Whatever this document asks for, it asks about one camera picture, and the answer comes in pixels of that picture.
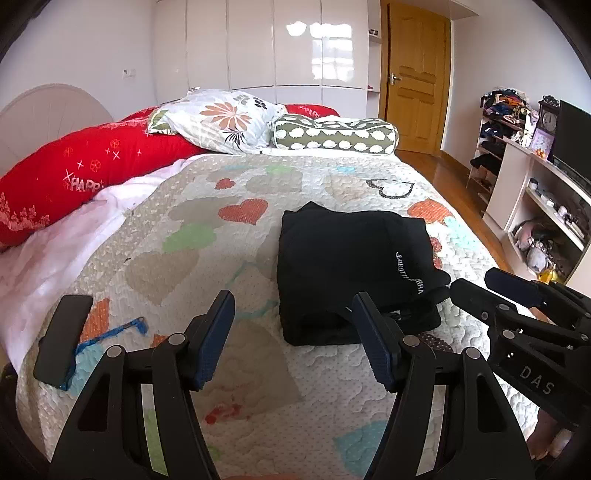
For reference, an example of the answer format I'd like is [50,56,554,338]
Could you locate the white bed sheet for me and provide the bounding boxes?
[0,157,185,370]

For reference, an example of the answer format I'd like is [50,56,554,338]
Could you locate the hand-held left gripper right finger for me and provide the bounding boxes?
[352,292,536,480]

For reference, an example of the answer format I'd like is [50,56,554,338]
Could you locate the dark ornate table clock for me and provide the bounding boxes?
[538,95,560,139]

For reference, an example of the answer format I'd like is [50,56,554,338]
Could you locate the black pants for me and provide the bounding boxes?
[277,202,451,347]

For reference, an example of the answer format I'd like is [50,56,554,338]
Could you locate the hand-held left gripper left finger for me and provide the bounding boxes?
[48,290,236,480]

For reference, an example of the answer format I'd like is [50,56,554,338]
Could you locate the shelf rack with clothes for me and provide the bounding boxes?
[466,88,541,217]

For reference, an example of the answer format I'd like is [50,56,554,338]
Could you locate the long red pillow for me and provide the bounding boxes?
[0,104,342,250]

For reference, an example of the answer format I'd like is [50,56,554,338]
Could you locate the black television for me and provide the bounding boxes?
[551,99,591,183]

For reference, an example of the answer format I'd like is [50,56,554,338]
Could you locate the white desk shelf unit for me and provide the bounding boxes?
[482,136,591,296]

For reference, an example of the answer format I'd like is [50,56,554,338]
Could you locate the heart-patterned quilted blanket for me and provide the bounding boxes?
[16,152,541,480]

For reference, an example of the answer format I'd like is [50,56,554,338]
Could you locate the person's right hand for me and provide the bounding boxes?
[526,408,574,462]

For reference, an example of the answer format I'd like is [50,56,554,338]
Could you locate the wooden door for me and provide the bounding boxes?
[385,2,451,155]

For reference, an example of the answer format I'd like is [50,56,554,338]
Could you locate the glossy white wardrobe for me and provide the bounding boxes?
[154,0,384,107]

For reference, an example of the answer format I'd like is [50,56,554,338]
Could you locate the black smartphone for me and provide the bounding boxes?
[33,295,94,390]

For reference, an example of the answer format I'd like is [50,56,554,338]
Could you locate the green dotted bolster pillow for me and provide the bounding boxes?
[270,115,400,154]

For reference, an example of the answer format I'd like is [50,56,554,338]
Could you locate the white headboard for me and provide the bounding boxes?
[0,83,114,178]

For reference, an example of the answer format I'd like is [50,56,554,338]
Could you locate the pile of bags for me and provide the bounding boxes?
[513,219,570,283]

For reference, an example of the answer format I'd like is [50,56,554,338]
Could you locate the floral pillow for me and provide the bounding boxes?
[147,89,288,155]

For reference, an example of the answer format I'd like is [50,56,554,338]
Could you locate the purple picture frame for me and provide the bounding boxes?
[530,128,555,155]

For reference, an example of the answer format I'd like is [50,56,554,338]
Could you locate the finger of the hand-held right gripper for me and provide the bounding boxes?
[450,278,591,347]
[485,268,591,330]

